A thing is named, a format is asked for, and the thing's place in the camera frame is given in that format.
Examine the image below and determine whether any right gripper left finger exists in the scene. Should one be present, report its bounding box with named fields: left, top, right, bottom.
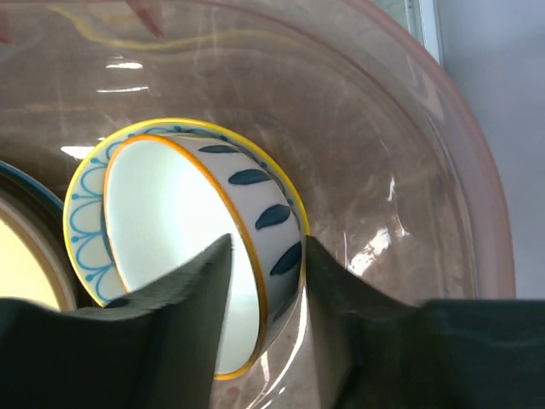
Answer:
left=1, top=235, right=232, bottom=408

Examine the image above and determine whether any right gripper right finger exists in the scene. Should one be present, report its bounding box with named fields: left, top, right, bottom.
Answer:
left=306, top=237, right=544, bottom=408

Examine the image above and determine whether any blue yellow patterned bowl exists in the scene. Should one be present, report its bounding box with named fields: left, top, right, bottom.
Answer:
left=62, top=118, right=310, bottom=306

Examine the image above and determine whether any white bowl orange rim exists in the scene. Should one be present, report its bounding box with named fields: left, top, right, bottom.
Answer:
left=103, top=134, right=304, bottom=380

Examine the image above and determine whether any yellow orange plate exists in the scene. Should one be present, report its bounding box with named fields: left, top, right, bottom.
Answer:
left=1, top=194, right=77, bottom=311

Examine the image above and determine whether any white watermelon pattern plate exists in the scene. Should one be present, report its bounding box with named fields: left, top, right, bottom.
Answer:
left=1, top=161, right=63, bottom=212

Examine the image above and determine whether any translucent pink plastic bin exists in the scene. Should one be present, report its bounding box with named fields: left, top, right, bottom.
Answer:
left=1, top=1, right=514, bottom=408

